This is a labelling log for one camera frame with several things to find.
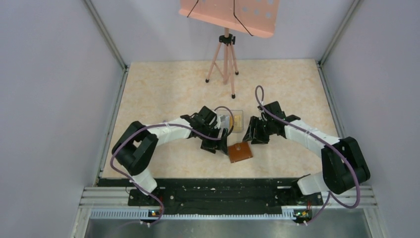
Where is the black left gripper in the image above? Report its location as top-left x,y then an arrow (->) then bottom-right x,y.
199,124 -> 228,155

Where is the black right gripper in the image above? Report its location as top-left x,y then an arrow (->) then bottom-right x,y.
243,116 -> 274,145

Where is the brown leather card holder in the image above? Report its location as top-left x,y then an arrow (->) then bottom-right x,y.
227,141 -> 253,163

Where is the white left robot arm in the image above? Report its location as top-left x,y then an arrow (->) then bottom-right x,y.
111,106 -> 234,205

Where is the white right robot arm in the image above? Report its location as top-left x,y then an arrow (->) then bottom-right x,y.
243,101 -> 370,204

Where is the gold VIP card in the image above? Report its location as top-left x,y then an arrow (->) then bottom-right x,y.
231,115 -> 243,130

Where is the clear plastic card box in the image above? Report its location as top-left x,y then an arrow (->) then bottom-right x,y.
216,109 -> 244,133

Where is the pink music stand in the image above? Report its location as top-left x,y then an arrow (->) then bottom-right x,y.
179,0 -> 280,99

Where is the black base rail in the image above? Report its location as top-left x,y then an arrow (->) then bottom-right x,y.
127,178 -> 324,217

